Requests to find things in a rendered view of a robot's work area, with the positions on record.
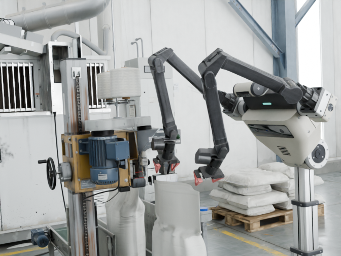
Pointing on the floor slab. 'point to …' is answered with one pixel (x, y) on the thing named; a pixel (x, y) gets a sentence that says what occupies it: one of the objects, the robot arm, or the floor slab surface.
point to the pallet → (285, 218)
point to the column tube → (65, 72)
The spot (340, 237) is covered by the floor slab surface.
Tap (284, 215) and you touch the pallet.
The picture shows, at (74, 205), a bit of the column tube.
